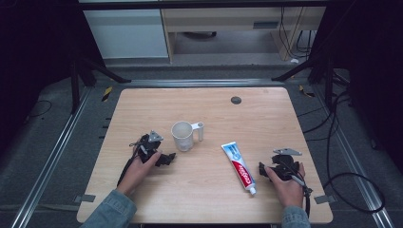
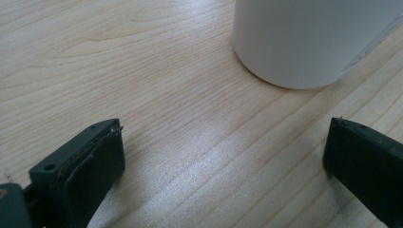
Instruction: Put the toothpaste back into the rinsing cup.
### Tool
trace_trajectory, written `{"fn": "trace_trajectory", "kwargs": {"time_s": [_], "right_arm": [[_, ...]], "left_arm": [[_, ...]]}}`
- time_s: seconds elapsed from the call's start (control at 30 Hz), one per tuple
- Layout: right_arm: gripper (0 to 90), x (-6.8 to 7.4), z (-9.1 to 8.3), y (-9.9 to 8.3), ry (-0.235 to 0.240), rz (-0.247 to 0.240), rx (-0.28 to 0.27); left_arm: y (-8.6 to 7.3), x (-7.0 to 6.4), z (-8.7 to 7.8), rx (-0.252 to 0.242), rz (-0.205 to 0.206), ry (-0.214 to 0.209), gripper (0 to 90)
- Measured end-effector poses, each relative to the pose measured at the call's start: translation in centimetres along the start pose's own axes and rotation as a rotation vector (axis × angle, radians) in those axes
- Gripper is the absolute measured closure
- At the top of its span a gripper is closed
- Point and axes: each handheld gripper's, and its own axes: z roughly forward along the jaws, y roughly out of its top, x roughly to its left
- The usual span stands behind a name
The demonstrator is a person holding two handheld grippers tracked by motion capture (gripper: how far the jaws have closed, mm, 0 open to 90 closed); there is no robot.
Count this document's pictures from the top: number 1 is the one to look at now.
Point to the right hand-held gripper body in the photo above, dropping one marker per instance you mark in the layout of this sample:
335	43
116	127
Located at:
285	166

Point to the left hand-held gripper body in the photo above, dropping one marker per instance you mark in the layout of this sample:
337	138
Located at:
148	146

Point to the person's right hand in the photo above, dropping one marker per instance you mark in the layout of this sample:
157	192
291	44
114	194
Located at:
288	191

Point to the black curtain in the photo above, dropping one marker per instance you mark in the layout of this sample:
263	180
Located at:
34	57
374	63

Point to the person's left hand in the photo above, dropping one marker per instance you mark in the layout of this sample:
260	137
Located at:
138	172

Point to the black stand legs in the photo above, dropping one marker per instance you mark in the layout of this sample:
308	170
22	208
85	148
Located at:
320	68
82	71

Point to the toothpaste tube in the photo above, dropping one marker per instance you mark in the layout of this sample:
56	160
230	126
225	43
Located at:
239	165

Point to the grey tape piece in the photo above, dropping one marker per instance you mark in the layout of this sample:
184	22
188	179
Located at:
325	199
85	198

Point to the white cabinet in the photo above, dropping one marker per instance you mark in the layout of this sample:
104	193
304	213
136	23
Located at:
126	33

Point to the metal floor rail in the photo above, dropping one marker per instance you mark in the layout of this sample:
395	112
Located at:
355	164
47	164
202	83

